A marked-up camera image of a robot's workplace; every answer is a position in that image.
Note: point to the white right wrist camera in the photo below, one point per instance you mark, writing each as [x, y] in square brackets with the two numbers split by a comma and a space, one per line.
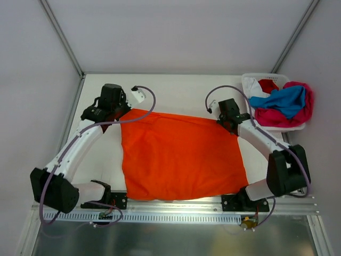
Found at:
[212, 106]

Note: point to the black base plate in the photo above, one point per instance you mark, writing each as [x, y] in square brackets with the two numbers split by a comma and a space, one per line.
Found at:
[117, 198]
[234, 203]

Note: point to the aluminium frame post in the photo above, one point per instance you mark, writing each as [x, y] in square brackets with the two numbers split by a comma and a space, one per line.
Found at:
[61, 36]
[311, 8]

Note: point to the white t shirt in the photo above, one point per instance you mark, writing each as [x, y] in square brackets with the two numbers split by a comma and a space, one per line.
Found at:
[252, 88]

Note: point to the blue t shirt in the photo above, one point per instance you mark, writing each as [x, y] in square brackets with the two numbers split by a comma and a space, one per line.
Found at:
[288, 101]

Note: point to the orange t shirt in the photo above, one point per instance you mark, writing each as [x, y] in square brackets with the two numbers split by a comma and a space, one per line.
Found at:
[173, 157]

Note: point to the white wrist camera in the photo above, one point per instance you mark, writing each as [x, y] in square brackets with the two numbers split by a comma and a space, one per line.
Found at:
[136, 97]
[212, 106]

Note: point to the white slotted cable duct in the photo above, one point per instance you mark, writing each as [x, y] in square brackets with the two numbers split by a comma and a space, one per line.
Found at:
[226, 219]

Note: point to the magenta pink t shirt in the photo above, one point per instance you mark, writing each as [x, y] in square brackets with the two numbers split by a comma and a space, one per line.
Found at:
[273, 118]

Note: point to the red t shirt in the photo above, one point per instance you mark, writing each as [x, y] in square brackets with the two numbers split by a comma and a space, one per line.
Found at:
[268, 85]

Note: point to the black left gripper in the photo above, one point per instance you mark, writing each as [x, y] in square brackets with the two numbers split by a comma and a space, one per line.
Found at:
[123, 109]

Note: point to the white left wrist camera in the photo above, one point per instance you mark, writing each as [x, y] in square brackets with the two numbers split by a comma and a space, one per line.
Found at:
[136, 97]

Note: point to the aluminium frame post right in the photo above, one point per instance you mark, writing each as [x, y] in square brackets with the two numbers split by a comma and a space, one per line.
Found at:
[311, 8]

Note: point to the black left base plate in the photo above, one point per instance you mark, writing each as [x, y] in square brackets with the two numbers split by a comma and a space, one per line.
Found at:
[117, 198]

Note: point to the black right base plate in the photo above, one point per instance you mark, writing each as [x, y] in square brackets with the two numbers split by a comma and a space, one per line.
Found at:
[234, 203]

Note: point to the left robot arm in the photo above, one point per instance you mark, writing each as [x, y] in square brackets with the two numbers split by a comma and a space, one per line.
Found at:
[52, 185]

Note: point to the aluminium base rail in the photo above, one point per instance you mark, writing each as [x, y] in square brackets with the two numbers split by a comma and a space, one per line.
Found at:
[283, 206]

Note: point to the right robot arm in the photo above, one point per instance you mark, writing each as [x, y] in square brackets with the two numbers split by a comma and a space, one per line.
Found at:
[287, 168]

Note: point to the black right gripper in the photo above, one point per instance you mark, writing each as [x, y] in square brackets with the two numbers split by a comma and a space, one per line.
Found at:
[224, 120]

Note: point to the aluminium frame post left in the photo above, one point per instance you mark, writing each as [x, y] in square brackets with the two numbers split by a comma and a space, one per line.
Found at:
[61, 36]

